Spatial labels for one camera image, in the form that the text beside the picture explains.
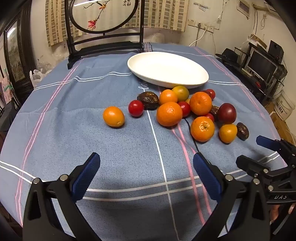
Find small beige box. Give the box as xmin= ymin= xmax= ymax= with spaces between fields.
xmin=248 ymin=34 xmax=267 ymax=48

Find dark red plum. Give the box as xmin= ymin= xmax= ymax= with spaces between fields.
xmin=217 ymin=103 xmax=237 ymax=124

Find framed landscape painting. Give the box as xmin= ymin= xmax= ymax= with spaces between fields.
xmin=3 ymin=20 xmax=28 ymax=82

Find orange mandarin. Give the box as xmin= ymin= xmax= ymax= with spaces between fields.
xmin=190 ymin=116 xmax=215 ymax=142
xmin=189 ymin=92 xmax=213 ymax=116
xmin=156 ymin=101 xmax=183 ymax=127

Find person's right hand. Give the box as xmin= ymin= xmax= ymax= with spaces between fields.
xmin=269 ymin=203 xmax=296 ymax=226

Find blue striped tablecloth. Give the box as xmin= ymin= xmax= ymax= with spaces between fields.
xmin=0 ymin=42 xmax=288 ymax=241

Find wall fuse box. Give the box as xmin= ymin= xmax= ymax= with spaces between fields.
xmin=237 ymin=0 xmax=251 ymax=18

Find white oval plate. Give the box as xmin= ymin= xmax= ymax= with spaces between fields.
xmin=127 ymin=52 xmax=209 ymax=89

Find round painted screen black stand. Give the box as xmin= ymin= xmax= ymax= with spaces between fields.
xmin=65 ymin=0 xmax=146 ymax=70

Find black hat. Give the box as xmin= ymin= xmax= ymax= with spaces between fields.
xmin=216 ymin=48 xmax=241 ymax=61

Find checked beige curtain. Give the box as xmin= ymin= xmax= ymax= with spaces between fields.
xmin=45 ymin=0 xmax=189 ymax=47

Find white cable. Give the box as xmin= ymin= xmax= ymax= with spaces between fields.
xmin=189 ymin=29 xmax=206 ymax=47

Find black metal desk rack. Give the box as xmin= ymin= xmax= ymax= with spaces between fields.
xmin=215 ymin=44 xmax=287 ymax=105

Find black speaker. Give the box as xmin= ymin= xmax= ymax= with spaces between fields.
xmin=268 ymin=40 xmax=284 ymax=63

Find computer monitor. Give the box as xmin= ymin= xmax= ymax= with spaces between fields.
xmin=245 ymin=50 xmax=278 ymax=78

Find white plastic bag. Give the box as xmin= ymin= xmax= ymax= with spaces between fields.
xmin=29 ymin=69 xmax=45 ymax=90

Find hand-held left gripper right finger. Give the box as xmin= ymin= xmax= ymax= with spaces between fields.
xmin=193 ymin=152 xmax=271 ymax=241

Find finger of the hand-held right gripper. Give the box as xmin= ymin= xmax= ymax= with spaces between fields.
xmin=256 ymin=136 xmax=296 ymax=167
xmin=236 ymin=155 xmax=278 ymax=180

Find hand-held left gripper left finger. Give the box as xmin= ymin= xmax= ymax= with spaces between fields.
xmin=22 ymin=152 xmax=102 ymax=241

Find dark wrinkled date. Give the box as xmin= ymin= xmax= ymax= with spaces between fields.
xmin=137 ymin=91 xmax=160 ymax=111
xmin=236 ymin=122 xmax=250 ymax=141
xmin=210 ymin=105 xmax=220 ymax=121

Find small smooth orange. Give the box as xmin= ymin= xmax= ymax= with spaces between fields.
xmin=219 ymin=124 xmax=238 ymax=143
xmin=159 ymin=89 xmax=178 ymax=105
xmin=103 ymin=106 xmax=125 ymax=127

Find white plastic bucket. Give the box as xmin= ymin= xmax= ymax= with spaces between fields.
xmin=274 ymin=89 xmax=296 ymax=121

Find yellow green round fruit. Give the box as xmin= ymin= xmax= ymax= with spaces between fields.
xmin=171 ymin=85 xmax=190 ymax=102

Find cardboard box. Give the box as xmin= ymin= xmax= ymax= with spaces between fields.
xmin=265 ymin=102 xmax=294 ymax=139

